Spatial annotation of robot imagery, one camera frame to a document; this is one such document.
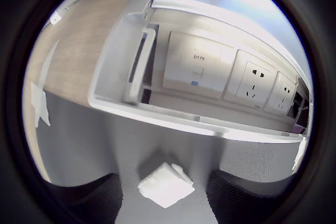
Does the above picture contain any white tape piece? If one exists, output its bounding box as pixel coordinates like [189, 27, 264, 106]
[30, 39, 61, 127]
[291, 140, 308, 174]

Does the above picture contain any white power socket plate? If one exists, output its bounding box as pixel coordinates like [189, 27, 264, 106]
[264, 71, 297, 116]
[223, 49, 279, 109]

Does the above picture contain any dark grey mat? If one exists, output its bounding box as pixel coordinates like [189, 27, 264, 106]
[35, 90, 302, 224]

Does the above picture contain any white network socket plate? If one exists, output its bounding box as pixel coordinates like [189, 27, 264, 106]
[162, 31, 236, 100]

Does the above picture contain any silver cable duct tray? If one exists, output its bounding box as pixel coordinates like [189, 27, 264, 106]
[88, 11, 314, 143]

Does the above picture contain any white partition foot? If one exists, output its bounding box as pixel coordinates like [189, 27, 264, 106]
[51, 10, 62, 25]

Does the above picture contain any small white plastic terminal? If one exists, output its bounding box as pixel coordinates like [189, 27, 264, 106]
[138, 162, 195, 208]

